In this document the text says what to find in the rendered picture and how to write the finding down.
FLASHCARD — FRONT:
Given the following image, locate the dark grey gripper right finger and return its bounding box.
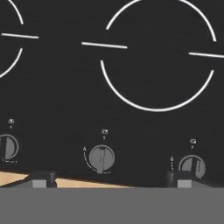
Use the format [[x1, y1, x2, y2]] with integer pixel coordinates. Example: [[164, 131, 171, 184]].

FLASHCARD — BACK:
[[165, 170, 218, 189]]

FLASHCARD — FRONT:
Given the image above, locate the grey round hob knob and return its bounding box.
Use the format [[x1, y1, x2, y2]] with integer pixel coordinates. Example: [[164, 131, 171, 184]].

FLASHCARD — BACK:
[[0, 134, 20, 161], [87, 144, 116, 174], [178, 155, 207, 179]]

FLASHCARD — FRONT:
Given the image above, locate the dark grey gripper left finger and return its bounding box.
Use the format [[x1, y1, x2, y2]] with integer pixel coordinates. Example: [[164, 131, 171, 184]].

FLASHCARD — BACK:
[[4, 171, 58, 189]]

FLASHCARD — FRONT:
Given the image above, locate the black glass hob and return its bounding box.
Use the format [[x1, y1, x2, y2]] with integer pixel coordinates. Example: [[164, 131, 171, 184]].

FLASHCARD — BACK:
[[0, 0, 224, 189]]

